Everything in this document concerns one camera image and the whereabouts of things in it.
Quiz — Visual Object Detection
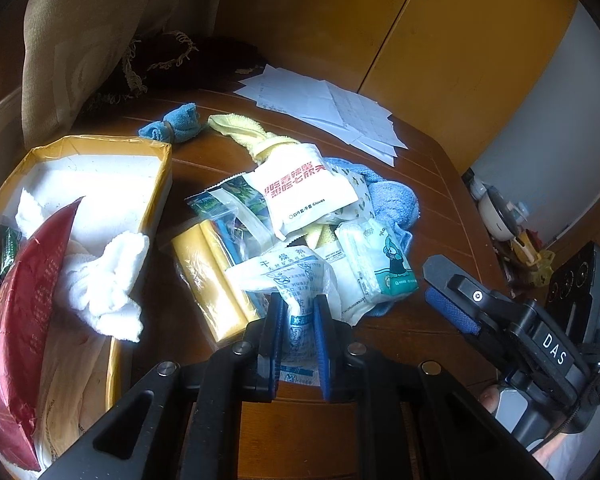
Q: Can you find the red foil packet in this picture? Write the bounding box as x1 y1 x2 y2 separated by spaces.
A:
0 196 87 472

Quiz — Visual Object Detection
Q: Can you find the lemon print tissue pack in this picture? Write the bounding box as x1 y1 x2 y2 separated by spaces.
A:
325 167 377 227

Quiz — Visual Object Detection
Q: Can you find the green white medicine packet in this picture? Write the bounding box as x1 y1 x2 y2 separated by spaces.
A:
0 209 29 289

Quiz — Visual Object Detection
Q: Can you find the clear packet green print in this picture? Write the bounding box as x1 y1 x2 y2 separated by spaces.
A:
184 175 277 242

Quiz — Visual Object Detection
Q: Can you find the yellow bag roll pack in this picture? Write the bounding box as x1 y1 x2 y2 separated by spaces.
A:
170 219 267 349

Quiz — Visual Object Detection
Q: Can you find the white pot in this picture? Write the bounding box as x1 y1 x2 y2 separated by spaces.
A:
472 182 524 241

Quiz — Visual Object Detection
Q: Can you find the green cartoon tissue pack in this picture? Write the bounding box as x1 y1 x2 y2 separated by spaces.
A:
335 217 420 307

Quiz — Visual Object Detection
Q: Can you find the beige curtain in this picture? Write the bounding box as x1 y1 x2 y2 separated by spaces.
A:
20 0 231 149

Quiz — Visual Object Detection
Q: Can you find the white towel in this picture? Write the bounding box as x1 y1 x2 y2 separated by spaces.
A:
15 187 151 344

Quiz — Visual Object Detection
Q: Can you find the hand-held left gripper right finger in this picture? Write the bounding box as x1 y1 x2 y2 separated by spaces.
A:
312 294 556 480

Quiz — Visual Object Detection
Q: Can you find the person's right hand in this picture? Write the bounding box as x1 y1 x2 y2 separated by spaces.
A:
481 386 504 414

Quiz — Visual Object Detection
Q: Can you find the small rolled blue cloth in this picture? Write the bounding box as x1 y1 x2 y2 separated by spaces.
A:
138 102 201 146

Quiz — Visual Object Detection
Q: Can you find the stack of white papers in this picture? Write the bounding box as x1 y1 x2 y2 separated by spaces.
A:
235 64 409 167

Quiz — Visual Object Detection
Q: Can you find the white desiccant packet blue print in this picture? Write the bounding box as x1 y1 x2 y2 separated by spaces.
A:
224 244 341 387

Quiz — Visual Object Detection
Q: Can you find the yellow toy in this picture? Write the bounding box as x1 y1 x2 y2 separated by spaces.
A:
509 230 554 287

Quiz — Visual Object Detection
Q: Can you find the dark fringed cloth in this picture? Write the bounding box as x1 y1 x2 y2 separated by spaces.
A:
95 30 267 107

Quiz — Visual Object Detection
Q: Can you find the pale yellow cloth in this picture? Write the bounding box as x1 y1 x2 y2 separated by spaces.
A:
207 114 342 252

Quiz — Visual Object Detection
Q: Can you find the small white glove packet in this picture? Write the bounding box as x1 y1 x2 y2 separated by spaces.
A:
245 142 359 241

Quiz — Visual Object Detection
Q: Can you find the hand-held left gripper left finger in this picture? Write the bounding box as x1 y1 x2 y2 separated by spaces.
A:
42 292 286 480

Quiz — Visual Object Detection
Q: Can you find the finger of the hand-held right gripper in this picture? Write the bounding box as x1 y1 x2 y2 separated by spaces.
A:
425 287 511 361
424 255 526 326

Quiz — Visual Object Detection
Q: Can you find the yellow cardboard box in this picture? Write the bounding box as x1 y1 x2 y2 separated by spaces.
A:
0 134 174 480

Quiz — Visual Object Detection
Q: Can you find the yellow wooden cabinet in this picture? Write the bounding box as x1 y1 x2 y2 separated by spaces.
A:
215 0 579 177

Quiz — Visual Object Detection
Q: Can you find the blue towel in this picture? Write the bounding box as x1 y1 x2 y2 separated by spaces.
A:
324 157 421 319

